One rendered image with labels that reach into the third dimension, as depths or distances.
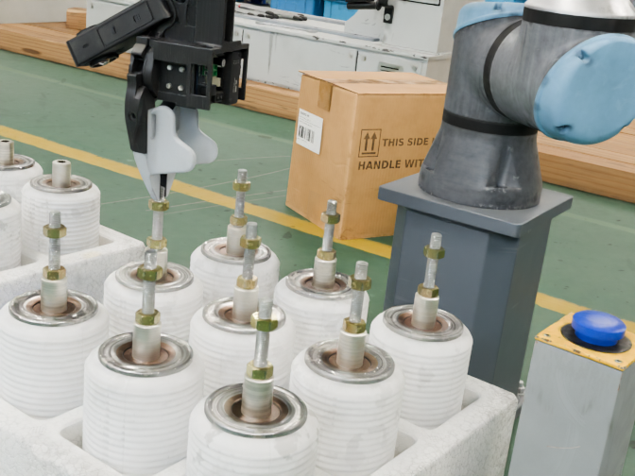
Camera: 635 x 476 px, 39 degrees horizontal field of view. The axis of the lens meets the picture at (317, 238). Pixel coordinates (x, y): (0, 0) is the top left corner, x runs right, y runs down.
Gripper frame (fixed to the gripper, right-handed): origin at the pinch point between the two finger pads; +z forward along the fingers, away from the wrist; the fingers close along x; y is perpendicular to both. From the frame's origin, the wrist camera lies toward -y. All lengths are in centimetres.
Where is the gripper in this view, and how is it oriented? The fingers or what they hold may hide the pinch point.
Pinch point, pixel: (153, 182)
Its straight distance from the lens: 87.4
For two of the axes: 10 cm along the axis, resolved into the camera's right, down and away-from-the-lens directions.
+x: 3.7, -2.7, 8.9
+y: 9.2, 2.1, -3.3
